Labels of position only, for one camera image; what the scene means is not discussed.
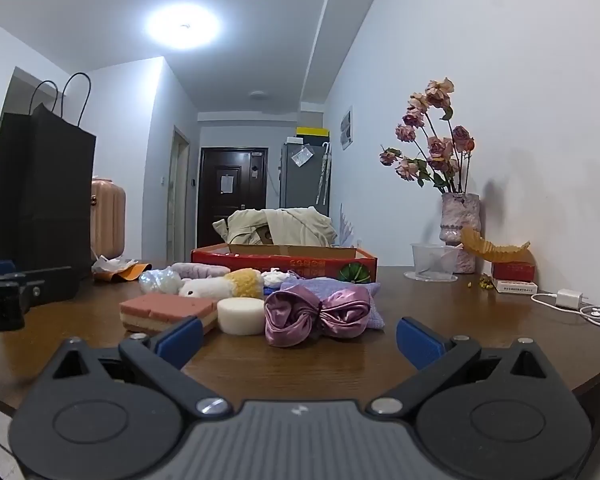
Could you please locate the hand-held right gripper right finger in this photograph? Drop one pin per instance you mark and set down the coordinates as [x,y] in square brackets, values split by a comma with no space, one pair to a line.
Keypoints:
[417,342]

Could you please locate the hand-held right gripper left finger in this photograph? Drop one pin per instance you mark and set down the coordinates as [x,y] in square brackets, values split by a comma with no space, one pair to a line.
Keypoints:
[181,341]

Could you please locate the pink layered sponge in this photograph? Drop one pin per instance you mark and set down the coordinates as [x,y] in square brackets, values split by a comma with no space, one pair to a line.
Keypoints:
[167,310]

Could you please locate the white round sponge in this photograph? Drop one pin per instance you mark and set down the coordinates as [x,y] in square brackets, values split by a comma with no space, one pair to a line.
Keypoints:
[241,316]

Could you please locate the clear plastic bagged item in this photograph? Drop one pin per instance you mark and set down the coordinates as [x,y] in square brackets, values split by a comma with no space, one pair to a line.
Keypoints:
[157,280]

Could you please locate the white and yellow plush toy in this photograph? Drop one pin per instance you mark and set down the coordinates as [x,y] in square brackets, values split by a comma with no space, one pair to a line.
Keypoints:
[220,285]

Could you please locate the purple towel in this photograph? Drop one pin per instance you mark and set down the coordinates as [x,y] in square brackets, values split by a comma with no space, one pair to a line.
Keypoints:
[352,294]

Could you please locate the pink satin scrunchie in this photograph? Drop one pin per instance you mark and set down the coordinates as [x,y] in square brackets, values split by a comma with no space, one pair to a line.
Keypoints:
[307,317]

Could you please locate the small white soft item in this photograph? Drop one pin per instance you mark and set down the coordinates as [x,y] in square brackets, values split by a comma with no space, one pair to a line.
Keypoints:
[276,278]

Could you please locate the red cardboard box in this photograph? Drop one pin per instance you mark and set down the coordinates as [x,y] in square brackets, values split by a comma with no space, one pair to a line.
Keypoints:
[300,263]

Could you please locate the crumpled white and orange wrapper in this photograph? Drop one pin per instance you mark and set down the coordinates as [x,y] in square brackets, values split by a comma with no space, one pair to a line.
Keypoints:
[117,269]

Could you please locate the clear plastic cup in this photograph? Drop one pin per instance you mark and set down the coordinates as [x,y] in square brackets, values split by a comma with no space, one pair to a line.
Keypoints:
[432,260]

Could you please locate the black paper bag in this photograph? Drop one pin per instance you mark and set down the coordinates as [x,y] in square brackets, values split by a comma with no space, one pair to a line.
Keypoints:
[42,195]

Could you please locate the small yellow bits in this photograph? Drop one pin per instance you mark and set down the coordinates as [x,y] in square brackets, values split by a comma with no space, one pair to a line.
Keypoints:
[482,282]

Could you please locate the pink suitcase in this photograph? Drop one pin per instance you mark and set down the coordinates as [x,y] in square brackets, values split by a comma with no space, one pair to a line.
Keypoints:
[109,220]

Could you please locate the flat white box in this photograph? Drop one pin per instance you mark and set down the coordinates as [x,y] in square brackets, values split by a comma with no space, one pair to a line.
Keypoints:
[517,286]

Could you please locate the yellow foam fruit net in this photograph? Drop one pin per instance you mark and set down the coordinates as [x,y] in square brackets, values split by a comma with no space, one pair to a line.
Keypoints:
[495,251]

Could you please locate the small red box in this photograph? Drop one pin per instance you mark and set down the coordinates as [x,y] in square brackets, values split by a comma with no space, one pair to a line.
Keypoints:
[515,270]

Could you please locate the pink patterned vase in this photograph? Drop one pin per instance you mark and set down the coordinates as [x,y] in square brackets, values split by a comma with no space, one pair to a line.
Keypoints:
[460,225]

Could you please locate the white spiky decoration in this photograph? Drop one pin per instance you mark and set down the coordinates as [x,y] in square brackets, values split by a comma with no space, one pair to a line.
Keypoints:
[347,230]

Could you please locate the beige jacket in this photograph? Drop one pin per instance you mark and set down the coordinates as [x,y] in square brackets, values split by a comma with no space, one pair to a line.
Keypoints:
[285,227]

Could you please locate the dark entrance door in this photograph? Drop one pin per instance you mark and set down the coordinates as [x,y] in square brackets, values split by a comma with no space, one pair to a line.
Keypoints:
[232,195]

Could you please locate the white charger plug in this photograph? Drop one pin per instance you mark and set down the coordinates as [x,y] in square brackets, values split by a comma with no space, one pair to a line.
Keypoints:
[570,299]

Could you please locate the white folded umbrella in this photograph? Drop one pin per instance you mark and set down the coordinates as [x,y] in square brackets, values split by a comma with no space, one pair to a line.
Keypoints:
[324,175]

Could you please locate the grey cabinet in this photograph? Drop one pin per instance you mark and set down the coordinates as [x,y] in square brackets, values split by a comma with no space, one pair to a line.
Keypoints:
[300,180]

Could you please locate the yellow and black box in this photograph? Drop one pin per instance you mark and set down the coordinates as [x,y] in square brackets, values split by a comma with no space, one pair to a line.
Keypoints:
[312,134]

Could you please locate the small ceiling lamp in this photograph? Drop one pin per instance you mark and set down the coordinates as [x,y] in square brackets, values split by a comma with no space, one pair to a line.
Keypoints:
[258,95]

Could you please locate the round ceiling light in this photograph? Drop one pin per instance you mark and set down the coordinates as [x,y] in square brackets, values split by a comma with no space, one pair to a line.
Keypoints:
[183,26]

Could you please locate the side room door frame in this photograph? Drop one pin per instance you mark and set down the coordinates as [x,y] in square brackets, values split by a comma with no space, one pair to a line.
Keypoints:
[177,195]

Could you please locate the white wall panel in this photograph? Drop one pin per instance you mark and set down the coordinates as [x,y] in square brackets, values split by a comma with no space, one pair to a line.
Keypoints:
[347,127]

